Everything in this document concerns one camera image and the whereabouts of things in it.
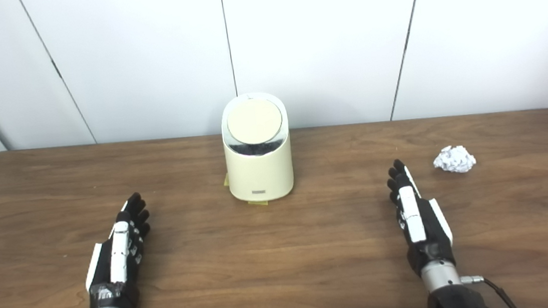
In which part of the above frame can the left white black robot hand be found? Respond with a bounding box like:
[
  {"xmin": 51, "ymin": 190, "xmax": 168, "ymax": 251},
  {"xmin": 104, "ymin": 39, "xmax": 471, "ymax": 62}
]
[{"xmin": 77, "ymin": 191, "xmax": 159, "ymax": 308}]

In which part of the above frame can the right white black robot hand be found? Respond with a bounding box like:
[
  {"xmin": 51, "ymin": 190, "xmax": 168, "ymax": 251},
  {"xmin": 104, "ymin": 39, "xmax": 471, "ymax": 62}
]
[{"xmin": 385, "ymin": 155, "xmax": 457, "ymax": 279}]

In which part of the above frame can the white paper ball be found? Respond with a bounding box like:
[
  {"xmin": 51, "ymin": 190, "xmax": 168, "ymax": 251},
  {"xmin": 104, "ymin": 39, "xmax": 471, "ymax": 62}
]
[{"xmin": 432, "ymin": 143, "xmax": 477, "ymax": 176}]

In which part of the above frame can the cream round bin lid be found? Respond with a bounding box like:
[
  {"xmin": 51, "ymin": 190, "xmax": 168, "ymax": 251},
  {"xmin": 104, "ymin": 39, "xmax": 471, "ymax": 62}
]
[{"xmin": 225, "ymin": 97, "xmax": 285, "ymax": 147}]

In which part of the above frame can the cream-colored bin body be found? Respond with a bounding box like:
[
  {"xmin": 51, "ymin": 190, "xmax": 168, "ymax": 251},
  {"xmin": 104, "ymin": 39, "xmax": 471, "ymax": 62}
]
[{"xmin": 218, "ymin": 90, "xmax": 296, "ymax": 205}]

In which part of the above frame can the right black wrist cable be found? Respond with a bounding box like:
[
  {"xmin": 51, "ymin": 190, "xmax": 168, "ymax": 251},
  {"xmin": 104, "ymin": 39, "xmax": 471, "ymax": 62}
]
[{"xmin": 460, "ymin": 272, "xmax": 518, "ymax": 308}]

